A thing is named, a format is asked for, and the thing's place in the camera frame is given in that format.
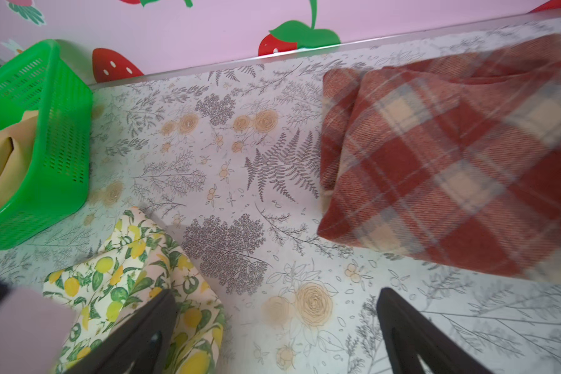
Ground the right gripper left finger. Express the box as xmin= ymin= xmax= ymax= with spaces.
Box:
xmin=67 ymin=289 xmax=177 ymax=374

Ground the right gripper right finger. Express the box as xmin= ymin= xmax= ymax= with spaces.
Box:
xmin=376 ymin=288 xmax=491 ymax=374

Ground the yellow lemon print skirt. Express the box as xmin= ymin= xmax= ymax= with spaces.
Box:
xmin=42 ymin=207 xmax=225 ymax=373

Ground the red plaid skirt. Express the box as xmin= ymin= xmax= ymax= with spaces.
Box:
xmin=317 ymin=34 xmax=561 ymax=284

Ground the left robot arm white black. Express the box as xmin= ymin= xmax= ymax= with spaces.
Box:
xmin=0 ymin=283 xmax=76 ymax=373

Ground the green plastic basket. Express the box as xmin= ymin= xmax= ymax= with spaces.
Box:
xmin=0 ymin=40 xmax=93 ymax=251

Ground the tan cloth in basket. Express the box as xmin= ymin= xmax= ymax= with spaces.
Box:
xmin=0 ymin=111 xmax=39 ymax=209

